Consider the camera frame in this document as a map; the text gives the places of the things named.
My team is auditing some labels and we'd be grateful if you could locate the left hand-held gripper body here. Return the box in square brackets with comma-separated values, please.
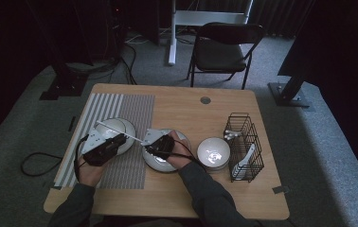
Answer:
[81, 127, 121, 167]

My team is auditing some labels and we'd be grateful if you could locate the right hand-held gripper cable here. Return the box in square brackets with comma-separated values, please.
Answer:
[154, 139, 207, 172]

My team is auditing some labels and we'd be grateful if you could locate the black stand with bolted base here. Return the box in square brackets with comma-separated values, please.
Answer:
[267, 74, 312, 109]

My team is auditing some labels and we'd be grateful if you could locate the white plate with dark rim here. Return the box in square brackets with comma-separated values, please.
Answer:
[90, 117, 136, 156]
[142, 128, 191, 173]

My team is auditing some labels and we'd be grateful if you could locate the stack of white spoons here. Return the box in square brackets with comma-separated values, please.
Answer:
[231, 143, 257, 182]

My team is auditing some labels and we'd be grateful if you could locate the black cloth panel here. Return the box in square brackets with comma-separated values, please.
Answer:
[277, 0, 358, 197]

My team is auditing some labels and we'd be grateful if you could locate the black looped floor cable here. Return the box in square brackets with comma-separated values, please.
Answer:
[20, 151, 64, 177]

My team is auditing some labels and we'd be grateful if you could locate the hand-held gripper cable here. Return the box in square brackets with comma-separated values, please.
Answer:
[73, 134, 90, 183]
[154, 139, 207, 172]

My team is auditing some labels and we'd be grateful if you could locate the white bowl with dark rim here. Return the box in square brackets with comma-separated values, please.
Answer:
[95, 118, 127, 141]
[199, 162, 229, 172]
[196, 137, 231, 168]

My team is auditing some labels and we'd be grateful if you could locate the person's left hand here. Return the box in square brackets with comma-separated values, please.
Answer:
[77, 155, 108, 188]

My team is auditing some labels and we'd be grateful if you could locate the white desk frame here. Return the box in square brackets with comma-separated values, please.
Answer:
[168, 0, 254, 66]

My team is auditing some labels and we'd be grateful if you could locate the black folding chair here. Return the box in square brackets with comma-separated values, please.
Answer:
[186, 22, 265, 90]

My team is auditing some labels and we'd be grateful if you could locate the black wire basket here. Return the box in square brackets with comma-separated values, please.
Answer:
[224, 112, 265, 183]

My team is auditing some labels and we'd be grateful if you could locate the person's right hand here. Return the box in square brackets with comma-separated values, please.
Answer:
[167, 130, 194, 170]

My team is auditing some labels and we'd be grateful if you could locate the grey striped placemat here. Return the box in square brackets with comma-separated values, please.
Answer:
[54, 93, 156, 190]

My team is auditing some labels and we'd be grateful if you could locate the dark pleated curtain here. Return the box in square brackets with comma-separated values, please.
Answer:
[195, 0, 313, 40]

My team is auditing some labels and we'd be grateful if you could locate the black floor cable bundle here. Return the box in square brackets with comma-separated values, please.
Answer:
[66, 29, 138, 86]

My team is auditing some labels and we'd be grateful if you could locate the black stand base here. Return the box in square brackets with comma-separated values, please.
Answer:
[39, 62, 89, 101]

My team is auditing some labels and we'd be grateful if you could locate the left hand-held gripper cable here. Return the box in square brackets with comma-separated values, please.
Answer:
[73, 134, 90, 183]

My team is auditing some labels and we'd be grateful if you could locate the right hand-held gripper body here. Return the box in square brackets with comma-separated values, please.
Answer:
[140, 128, 176, 161]

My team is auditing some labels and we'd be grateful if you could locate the dark computer tower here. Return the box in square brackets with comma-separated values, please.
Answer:
[104, 0, 128, 61]

